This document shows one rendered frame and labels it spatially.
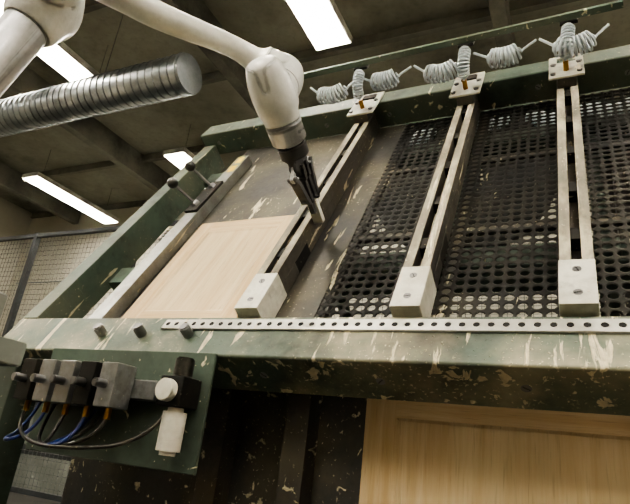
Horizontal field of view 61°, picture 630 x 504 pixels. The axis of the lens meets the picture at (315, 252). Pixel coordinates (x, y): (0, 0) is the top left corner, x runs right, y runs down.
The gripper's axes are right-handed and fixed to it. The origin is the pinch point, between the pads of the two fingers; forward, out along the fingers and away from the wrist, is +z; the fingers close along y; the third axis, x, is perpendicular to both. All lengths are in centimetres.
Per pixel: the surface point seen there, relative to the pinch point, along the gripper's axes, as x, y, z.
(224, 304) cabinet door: 17.0, -29.7, 6.8
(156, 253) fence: 53, -8, 4
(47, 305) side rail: 76, -33, 3
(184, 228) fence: 52, 6, 5
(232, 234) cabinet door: 31.9, 2.8, 6.7
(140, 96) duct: 251, 239, 12
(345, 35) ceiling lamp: 94, 309, 22
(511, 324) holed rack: -52, -41, 3
